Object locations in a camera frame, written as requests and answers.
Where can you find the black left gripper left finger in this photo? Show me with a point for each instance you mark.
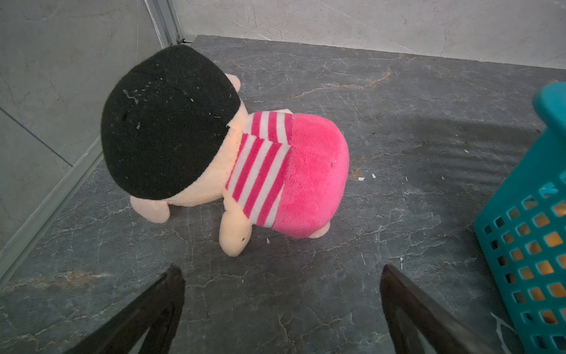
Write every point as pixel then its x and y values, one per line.
pixel 154 315

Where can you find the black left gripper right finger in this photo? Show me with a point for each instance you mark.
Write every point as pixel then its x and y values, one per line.
pixel 409 312

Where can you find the teal plastic basket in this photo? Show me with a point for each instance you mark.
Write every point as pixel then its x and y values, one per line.
pixel 522 233

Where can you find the plush doll pink black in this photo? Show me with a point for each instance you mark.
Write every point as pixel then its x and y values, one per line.
pixel 175 132

